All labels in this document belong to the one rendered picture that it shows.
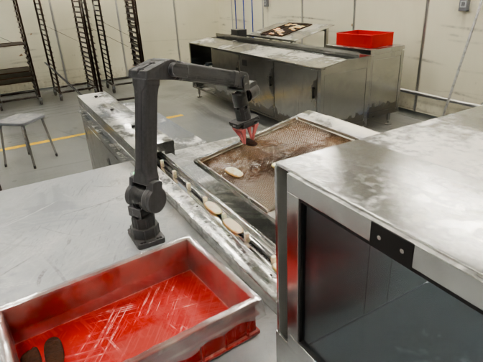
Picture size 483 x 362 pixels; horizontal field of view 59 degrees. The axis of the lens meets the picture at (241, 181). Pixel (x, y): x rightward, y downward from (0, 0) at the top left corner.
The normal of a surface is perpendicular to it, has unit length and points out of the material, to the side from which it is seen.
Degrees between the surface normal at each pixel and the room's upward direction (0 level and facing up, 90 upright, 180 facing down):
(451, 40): 91
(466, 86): 90
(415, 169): 0
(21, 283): 0
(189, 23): 90
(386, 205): 0
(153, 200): 90
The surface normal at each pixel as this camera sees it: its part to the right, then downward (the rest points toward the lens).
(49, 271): -0.05, -0.91
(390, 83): 0.49, 0.34
